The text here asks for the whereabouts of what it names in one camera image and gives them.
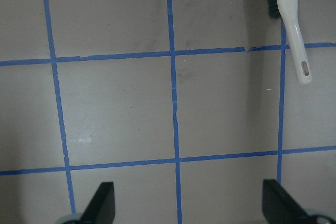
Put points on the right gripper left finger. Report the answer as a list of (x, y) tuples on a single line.
[(101, 208)]

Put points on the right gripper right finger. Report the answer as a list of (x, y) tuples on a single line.
[(279, 207)]

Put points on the beige hand brush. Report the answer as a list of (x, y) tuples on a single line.
[(287, 10)]

